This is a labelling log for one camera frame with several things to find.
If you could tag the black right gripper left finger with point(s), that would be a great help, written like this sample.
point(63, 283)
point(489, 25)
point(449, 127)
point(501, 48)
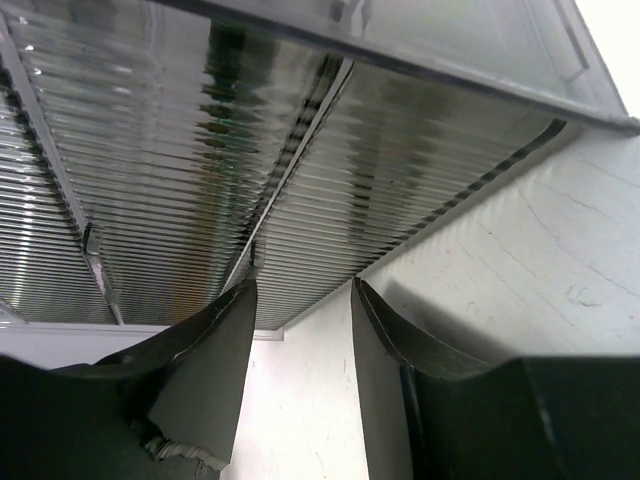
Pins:
point(165, 408)

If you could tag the clear plastic drawer cabinet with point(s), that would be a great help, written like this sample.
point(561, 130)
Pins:
point(138, 137)

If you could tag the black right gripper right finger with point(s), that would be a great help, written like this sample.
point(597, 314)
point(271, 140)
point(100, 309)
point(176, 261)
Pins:
point(430, 411)

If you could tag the smoked plastic drawer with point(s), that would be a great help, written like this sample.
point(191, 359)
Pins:
point(383, 156)

